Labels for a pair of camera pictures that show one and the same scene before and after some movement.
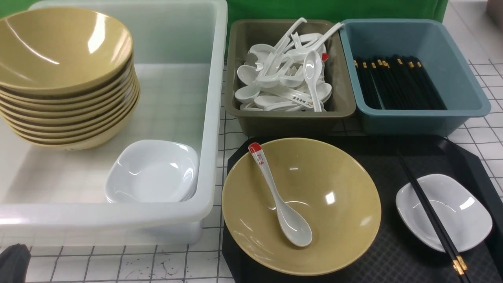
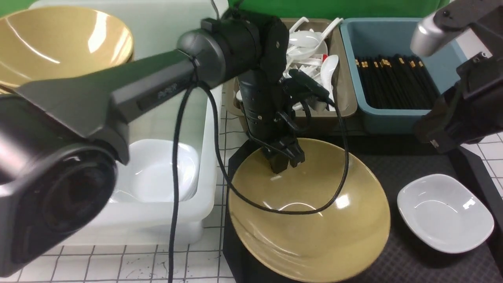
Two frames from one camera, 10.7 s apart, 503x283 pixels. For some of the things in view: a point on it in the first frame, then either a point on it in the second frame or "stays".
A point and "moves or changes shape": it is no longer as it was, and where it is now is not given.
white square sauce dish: [469, 220] stays
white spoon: [312, 65] to [328, 66]
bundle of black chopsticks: [396, 82] stays
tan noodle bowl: [332, 187] moves or changes shape
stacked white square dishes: [148, 171] stays
